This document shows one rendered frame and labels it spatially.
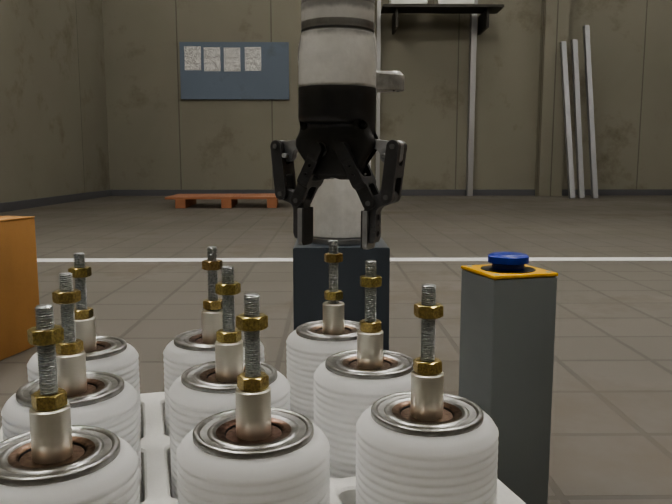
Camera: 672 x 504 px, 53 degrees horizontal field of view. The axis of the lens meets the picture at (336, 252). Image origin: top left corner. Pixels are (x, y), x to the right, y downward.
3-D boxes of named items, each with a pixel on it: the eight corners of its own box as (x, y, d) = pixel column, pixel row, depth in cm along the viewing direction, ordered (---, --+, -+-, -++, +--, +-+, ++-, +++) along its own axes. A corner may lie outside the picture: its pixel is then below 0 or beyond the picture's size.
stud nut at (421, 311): (445, 314, 46) (445, 302, 46) (440, 320, 44) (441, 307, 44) (416, 312, 46) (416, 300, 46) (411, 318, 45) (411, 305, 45)
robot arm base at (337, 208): (311, 238, 109) (310, 130, 107) (368, 238, 109) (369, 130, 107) (309, 245, 100) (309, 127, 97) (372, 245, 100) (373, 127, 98)
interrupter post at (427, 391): (447, 414, 47) (448, 368, 46) (441, 427, 45) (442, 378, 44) (412, 410, 48) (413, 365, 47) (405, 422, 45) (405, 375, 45)
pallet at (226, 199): (290, 203, 719) (290, 193, 717) (286, 208, 640) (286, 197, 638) (178, 203, 716) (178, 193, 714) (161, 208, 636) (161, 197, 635)
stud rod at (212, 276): (210, 323, 66) (208, 246, 65) (220, 323, 66) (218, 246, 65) (207, 325, 65) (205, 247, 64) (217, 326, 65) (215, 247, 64)
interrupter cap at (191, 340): (211, 330, 70) (211, 323, 70) (269, 340, 66) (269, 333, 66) (156, 346, 64) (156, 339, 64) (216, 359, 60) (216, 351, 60)
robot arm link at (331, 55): (407, 93, 70) (408, 31, 69) (365, 82, 60) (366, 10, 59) (328, 96, 74) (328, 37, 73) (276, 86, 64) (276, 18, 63)
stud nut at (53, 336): (46, 336, 40) (46, 322, 40) (70, 339, 39) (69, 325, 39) (21, 345, 38) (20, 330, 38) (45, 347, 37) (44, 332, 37)
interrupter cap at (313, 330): (330, 348, 63) (330, 341, 63) (281, 333, 69) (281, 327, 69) (386, 335, 68) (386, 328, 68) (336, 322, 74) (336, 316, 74)
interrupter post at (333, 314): (332, 338, 67) (332, 306, 67) (316, 334, 69) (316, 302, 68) (350, 334, 69) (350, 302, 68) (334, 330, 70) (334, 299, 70)
